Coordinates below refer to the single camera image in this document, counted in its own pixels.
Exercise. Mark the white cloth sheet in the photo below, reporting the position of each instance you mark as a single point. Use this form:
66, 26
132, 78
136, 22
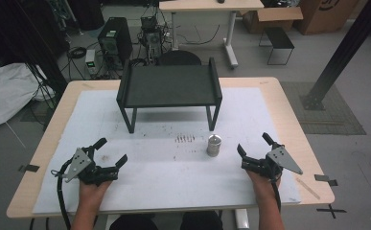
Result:
5, 92

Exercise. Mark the small black side table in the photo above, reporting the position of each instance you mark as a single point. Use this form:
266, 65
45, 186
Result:
279, 43

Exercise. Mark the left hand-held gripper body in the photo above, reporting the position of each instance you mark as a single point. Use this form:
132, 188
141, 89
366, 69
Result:
84, 166

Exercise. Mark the small white power unit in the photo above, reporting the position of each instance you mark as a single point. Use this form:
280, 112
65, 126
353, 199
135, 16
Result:
91, 62

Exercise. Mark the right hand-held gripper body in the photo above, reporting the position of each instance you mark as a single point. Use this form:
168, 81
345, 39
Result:
272, 163

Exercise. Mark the black round chair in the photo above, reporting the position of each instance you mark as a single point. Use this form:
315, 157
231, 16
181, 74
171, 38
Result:
178, 58

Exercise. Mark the open cardboard box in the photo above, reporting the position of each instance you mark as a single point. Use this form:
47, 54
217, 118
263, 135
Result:
271, 19

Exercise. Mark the black metal post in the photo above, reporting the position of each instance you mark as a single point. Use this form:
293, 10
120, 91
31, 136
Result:
343, 54

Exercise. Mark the black metal shelf rack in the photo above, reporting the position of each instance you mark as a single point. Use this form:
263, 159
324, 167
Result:
169, 86

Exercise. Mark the wooden stick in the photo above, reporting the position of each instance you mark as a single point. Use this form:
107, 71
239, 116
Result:
307, 188

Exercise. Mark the grey floor mat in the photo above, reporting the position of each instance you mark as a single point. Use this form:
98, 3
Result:
327, 108

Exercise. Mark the large cardboard box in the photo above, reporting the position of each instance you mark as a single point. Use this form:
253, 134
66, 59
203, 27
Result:
325, 14

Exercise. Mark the black computer tower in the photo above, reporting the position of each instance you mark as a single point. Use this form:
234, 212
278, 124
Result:
115, 40

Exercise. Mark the silver metal can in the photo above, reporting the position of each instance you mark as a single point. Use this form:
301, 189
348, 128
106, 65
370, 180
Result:
214, 145

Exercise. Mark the person's dark trousers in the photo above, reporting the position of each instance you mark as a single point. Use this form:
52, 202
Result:
170, 222

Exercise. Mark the person's left hand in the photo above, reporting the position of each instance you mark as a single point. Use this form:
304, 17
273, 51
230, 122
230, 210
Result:
93, 191

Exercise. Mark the person's right hand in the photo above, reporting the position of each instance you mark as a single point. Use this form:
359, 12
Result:
263, 185

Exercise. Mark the white foam mat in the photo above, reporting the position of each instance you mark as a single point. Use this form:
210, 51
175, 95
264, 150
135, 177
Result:
167, 166

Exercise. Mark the white table leg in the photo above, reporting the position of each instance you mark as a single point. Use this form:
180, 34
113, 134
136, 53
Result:
242, 219

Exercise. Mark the open computer case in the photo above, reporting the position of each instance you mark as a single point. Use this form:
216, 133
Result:
151, 36

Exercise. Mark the white desk with wooden top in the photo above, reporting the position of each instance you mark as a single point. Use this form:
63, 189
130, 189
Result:
210, 19

